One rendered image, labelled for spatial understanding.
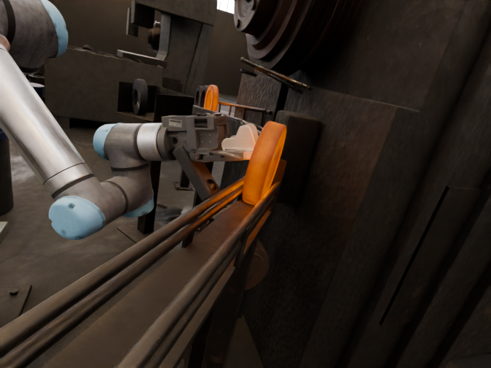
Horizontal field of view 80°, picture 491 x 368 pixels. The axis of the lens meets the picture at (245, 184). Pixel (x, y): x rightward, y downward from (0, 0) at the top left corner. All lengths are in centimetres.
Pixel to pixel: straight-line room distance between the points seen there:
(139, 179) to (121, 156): 6
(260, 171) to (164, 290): 24
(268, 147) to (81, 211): 31
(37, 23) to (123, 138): 27
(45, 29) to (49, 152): 29
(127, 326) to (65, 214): 31
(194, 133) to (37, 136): 25
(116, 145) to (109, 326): 42
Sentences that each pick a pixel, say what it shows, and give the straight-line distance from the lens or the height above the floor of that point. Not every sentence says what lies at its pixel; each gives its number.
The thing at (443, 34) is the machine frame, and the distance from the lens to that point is 69.
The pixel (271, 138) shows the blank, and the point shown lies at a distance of 48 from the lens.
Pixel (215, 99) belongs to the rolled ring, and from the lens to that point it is 160.
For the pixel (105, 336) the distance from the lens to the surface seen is 27.
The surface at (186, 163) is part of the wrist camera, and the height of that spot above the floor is 69.
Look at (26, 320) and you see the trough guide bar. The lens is 21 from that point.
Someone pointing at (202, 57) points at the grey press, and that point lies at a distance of 390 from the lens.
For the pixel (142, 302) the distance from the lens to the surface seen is 30.
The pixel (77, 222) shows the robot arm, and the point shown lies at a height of 60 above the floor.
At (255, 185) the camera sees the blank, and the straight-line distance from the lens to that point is 47.
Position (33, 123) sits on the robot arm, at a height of 73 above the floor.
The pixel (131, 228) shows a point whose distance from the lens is 165.
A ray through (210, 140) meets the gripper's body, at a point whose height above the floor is 74.
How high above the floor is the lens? 87
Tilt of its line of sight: 20 degrees down
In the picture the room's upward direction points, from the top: 13 degrees clockwise
